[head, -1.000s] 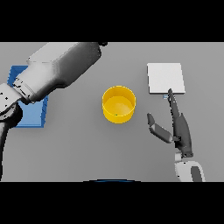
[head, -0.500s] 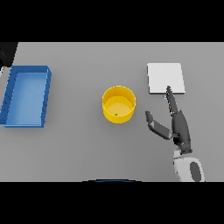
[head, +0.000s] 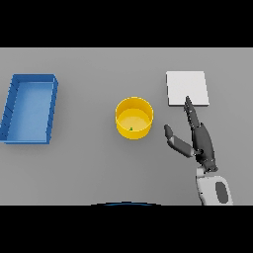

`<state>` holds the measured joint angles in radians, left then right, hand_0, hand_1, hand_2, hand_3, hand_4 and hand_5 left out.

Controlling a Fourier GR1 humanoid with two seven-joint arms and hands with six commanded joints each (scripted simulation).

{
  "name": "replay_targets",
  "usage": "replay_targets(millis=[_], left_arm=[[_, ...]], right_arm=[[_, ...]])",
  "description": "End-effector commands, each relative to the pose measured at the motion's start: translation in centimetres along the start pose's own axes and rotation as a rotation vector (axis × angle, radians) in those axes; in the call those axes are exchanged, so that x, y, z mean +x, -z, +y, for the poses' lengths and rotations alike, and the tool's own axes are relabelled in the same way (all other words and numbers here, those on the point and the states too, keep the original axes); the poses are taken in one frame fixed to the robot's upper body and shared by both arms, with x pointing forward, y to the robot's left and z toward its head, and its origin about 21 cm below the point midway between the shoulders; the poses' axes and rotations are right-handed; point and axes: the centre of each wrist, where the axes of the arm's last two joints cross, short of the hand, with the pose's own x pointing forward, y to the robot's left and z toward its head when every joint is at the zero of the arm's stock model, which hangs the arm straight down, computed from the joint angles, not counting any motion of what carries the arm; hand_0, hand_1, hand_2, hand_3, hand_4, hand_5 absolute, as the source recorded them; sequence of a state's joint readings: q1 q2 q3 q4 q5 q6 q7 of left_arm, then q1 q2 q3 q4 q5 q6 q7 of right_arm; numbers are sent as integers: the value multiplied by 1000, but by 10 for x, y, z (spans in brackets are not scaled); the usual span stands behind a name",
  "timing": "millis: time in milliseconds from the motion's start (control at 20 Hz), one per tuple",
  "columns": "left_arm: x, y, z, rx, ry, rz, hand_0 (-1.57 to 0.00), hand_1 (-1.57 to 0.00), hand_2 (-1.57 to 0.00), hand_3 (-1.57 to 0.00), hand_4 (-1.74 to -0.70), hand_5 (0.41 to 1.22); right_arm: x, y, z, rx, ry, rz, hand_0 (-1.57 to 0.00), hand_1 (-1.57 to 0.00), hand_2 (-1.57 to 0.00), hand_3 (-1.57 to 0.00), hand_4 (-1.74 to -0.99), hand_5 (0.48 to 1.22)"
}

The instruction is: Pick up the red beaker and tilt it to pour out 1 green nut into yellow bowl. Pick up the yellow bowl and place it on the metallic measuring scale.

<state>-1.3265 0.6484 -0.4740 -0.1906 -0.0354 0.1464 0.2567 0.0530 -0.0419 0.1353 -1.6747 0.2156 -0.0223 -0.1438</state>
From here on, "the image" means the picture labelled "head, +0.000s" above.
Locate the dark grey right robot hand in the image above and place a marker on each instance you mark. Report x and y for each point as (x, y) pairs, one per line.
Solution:
(202, 141)

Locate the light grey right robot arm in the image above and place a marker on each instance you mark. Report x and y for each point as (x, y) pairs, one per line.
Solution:
(214, 191)

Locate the pale square scale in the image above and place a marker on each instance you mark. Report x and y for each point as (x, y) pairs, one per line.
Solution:
(187, 88)

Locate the yellow bowl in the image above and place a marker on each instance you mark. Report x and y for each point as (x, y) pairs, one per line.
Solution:
(134, 118)

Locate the blue tray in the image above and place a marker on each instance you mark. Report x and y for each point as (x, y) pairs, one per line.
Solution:
(29, 108)

